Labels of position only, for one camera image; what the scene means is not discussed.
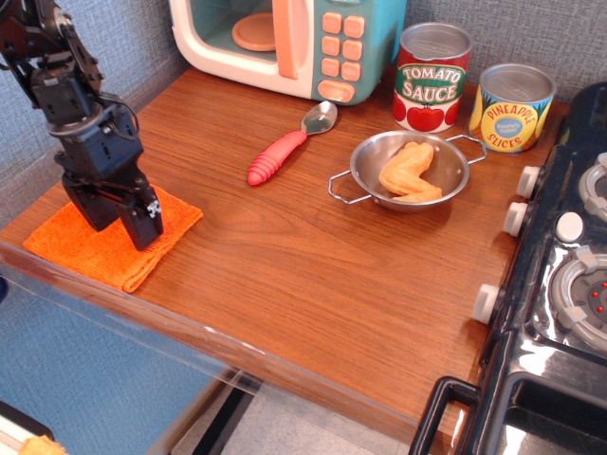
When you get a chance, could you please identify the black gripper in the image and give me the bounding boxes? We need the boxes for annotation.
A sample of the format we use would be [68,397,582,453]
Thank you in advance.
[45,101,164,251]

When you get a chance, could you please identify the orange cloth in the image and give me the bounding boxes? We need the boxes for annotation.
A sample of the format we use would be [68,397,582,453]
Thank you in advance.
[23,187,203,293]

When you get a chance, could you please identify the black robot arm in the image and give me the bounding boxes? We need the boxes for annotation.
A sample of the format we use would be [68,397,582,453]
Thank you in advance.
[1,1,163,250]

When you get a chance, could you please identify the orange plush object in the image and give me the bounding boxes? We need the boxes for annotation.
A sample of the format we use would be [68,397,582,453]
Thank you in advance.
[18,436,67,455]

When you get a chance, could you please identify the toy microwave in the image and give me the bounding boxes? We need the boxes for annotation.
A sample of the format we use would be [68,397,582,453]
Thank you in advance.
[169,1,407,105]

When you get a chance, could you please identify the toy chicken wing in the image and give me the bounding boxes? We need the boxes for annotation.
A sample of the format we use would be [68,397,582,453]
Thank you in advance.
[378,141,443,203]

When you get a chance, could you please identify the metal colander bowl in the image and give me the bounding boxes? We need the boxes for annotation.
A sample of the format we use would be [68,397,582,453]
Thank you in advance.
[328,131,487,212]

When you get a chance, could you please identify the tomato sauce can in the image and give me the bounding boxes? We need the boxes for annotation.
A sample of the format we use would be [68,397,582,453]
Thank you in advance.
[393,22,472,133]

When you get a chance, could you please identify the pineapple slices can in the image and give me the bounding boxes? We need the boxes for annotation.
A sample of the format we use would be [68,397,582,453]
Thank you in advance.
[469,63,557,154]

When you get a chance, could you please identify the black toy stove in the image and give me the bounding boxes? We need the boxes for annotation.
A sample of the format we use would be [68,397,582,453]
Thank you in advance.
[410,82,606,454]

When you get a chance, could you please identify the red handled metal spoon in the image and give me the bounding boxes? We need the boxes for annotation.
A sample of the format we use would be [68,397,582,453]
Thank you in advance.
[247,100,338,186]

